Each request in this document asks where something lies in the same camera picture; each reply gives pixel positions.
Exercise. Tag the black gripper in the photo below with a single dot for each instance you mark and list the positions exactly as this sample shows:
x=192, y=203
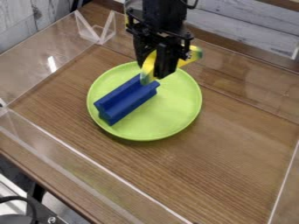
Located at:
x=161, y=32

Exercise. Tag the yellow toy banana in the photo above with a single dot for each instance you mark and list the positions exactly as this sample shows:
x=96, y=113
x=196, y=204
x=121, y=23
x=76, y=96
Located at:
x=146, y=73

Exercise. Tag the green round plate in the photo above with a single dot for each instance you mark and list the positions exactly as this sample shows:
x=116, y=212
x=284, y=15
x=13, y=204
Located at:
x=163, y=116

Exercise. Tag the blue plastic block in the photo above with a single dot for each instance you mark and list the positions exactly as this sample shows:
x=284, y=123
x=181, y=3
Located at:
x=126, y=97

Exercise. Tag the black chair part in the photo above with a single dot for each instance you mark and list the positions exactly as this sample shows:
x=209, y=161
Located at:
x=34, y=213

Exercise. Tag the clear acrylic triangular bracket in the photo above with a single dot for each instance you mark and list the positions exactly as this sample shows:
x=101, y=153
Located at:
x=96, y=34

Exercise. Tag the clear acrylic front wall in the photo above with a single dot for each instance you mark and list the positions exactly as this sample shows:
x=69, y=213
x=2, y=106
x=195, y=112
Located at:
x=89, y=188

